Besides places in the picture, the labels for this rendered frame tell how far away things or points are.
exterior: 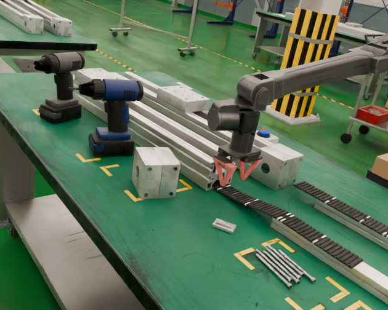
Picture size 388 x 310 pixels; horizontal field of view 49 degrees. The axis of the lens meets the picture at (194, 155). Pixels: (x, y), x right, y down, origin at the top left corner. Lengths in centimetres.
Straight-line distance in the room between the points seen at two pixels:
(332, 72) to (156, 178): 52
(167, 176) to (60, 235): 91
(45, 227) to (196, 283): 117
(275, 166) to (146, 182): 38
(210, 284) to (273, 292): 12
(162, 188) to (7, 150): 103
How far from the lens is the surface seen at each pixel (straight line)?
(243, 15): 1211
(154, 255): 87
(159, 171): 102
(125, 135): 123
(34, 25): 282
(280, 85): 103
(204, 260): 88
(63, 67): 140
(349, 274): 97
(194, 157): 113
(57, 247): 179
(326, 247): 98
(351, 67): 118
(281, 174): 120
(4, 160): 197
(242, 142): 104
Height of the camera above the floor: 132
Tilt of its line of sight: 24 degrees down
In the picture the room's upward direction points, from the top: 10 degrees clockwise
